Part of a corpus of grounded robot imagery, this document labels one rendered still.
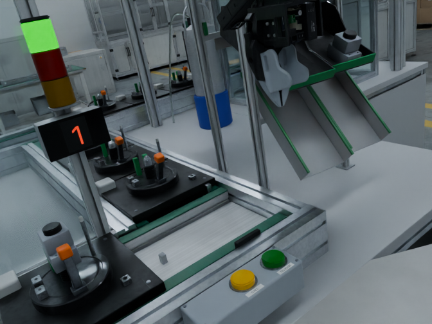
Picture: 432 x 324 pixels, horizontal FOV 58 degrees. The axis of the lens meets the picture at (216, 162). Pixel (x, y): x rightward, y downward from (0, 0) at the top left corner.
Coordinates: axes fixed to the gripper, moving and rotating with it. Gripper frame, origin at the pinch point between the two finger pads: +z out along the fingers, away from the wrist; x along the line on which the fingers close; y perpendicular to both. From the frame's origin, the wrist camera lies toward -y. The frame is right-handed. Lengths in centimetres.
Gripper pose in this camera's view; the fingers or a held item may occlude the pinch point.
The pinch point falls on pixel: (276, 98)
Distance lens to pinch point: 63.2
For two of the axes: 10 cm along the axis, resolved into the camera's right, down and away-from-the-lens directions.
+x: 7.9, -3.6, 5.0
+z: 1.7, 9.1, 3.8
